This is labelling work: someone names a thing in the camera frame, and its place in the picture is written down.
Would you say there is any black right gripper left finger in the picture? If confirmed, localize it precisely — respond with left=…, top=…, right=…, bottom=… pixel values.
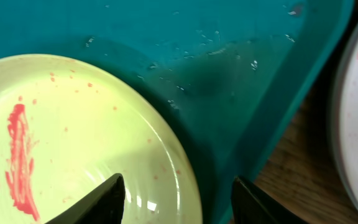
left=46, top=173, right=126, bottom=224

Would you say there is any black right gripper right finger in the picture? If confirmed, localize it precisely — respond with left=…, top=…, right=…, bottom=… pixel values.
left=231, top=176, right=307, bottom=224

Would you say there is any yellow plate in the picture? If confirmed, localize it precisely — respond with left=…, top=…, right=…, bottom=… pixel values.
left=0, top=54, right=203, bottom=223

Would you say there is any teal plastic tray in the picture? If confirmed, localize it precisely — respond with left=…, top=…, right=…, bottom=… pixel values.
left=0, top=0, right=354, bottom=223

